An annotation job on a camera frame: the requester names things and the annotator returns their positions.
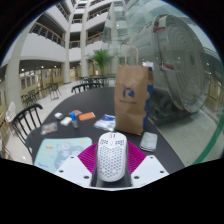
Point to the large white cylindrical model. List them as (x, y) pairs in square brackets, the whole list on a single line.
[(176, 60)]

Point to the green potted palm plant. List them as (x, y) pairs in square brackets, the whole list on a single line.
[(101, 60)]

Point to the flat orange packet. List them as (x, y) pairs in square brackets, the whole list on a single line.
[(86, 116)]

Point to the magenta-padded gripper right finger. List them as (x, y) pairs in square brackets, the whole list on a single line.
[(148, 168)]

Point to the pale green cartoon mouse pad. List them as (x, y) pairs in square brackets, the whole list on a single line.
[(53, 150)]

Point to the small blue-capped bottle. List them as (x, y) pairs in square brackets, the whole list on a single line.
[(74, 120)]

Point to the brown paper bag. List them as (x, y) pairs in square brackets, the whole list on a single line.
[(131, 100)]

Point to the white rectangular packet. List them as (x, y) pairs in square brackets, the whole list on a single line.
[(65, 121)]

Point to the black wooden spindle chair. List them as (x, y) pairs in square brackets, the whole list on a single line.
[(85, 85), (18, 117)]

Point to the small white square box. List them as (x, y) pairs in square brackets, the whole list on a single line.
[(58, 116)]

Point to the group of dark chairs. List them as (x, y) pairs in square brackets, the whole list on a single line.
[(53, 90)]

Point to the clear white-blue tissue packet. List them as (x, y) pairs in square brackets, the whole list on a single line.
[(105, 122)]

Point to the white perforated computer mouse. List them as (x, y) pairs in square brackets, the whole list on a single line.
[(111, 156)]

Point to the flat brown packet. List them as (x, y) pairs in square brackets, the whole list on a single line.
[(77, 112)]

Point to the white-backed wooden chair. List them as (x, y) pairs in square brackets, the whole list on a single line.
[(4, 133), (10, 111)]

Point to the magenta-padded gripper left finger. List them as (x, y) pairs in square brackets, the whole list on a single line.
[(73, 168)]

